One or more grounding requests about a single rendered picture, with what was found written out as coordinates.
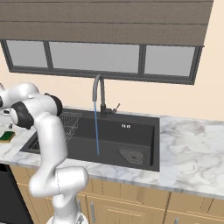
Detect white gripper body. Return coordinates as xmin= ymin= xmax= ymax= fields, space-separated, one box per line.
xmin=0 ymin=108 xmax=13 ymax=131

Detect green and yellow sponge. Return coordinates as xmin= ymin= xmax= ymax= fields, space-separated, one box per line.
xmin=0 ymin=130 xmax=16 ymax=144

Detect blue water stream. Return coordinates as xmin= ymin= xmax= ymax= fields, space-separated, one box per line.
xmin=93 ymin=100 xmax=101 ymax=157

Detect dark grey sink tap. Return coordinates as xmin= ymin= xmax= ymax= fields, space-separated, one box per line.
xmin=92 ymin=73 xmax=122 ymax=118

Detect black kitchen sink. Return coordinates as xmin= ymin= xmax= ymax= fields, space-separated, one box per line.
xmin=19 ymin=108 xmax=161 ymax=172

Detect grey sink drain strainer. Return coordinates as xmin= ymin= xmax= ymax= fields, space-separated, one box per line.
xmin=117 ymin=148 xmax=146 ymax=166

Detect light wood cupboard door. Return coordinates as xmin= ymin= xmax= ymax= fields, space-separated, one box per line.
xmin=163 ymin=191 xmax=224 ymax=224
xmin=10 ymin=164 xmax=88 ymax=224
xmin=86 ymin=178 xmax=172 ymax=224

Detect black dishwasher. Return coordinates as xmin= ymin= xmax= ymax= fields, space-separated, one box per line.
xmin=0 ymin=163 xmax=35 ymax=224

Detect dark framed window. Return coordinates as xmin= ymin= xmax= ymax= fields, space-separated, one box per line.
xmin=0 ymin=38 xmax=204 ymax=86

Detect brown window blind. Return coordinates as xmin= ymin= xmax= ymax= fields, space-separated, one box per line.
xmin=0 ymin=0 xmax=214 ymax=47

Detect black wire sink rack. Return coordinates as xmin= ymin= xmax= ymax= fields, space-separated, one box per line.
xmin=29 ymin=111 xmax=83 ymax=153

